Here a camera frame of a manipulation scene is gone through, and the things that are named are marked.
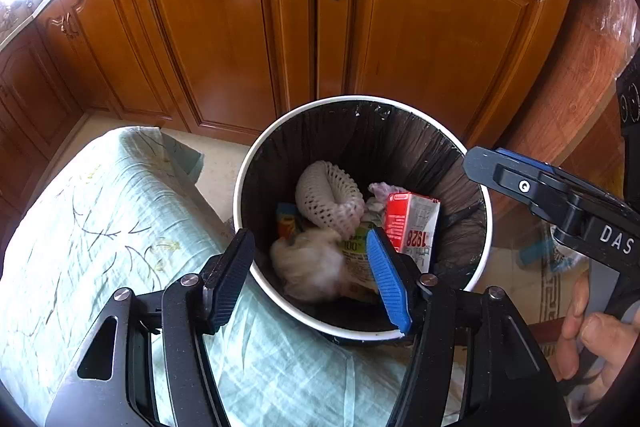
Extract small red carton box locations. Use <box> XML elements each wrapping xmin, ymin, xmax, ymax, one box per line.
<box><xmin>384</xmin><ymin>192</ymin><xmax>440</xmax><ymax>273</ymax></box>

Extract yellow snack wrapper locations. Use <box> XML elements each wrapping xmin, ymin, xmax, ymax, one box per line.
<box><xmin>340</xmin><ymin>221</ymin><xmax>378</xmax><ymax>293</ymax></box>

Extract white foam fruit net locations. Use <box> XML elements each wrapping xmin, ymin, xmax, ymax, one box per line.
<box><xmin>295</xmin><ymin>160</ymin><xmax>366</xmax><ymax>239</ymax></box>

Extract white tissue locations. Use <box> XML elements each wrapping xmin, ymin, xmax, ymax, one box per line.
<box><xmin>270</xmin><ymin>228</ymin><xmax>346</xmax><ymax>303</ymax></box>

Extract orange blue snack wrapper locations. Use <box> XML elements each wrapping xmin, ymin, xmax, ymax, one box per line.
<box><xmin>277</xmin><ymin>204</ymin><xmax>299</xmax><ymax>241</ymax></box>

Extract white rimmed trash bin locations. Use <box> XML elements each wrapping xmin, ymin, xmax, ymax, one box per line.
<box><xmin>233</xmin><ymin>95</ymin><xmax>492</xmax><ymax>343</ymax></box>

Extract brown lower kitchen cabinets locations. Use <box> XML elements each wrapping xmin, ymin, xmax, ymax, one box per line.
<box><xmin>1</xmin><ymin>0</ymin><xmax>570</xmax><ymax>215</ymax></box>

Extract person's right hand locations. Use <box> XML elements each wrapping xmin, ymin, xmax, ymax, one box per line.
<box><xmin>549</xmin><ymin>271</ymin><xmax>639</xmax><ymax>418</ymax></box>

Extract light green floral tablecloth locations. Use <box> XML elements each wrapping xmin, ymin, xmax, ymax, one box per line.
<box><xmin>1</xmin><ymin>127</ymin><xmax>409</xmax><ymax>426</ymax></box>

